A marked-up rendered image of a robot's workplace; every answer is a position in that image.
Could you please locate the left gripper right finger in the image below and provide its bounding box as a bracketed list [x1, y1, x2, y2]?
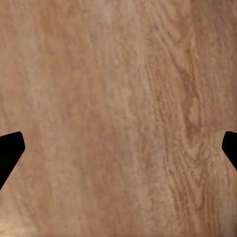
[222, 131, 237, 170]

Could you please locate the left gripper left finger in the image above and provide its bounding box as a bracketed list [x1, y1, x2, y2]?
[0, 131, 25, 190]

